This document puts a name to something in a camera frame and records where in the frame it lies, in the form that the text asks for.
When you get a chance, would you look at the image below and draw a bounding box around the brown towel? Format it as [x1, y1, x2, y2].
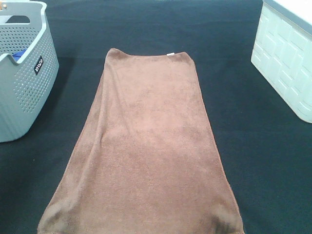
[37, 48, 244, 234]

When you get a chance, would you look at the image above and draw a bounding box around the black tablecloth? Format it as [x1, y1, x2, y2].
[0, 0, 312, 234]

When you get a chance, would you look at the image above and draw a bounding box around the grey perforated laundry basket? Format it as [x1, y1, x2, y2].
[0, 0, 59, 142]

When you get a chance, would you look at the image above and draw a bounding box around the white plastic storage box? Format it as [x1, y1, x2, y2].
[251, 0, 312, 123]

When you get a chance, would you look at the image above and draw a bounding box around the blue cloth in basket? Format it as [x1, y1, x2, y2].
[12, 49, 27, 61]

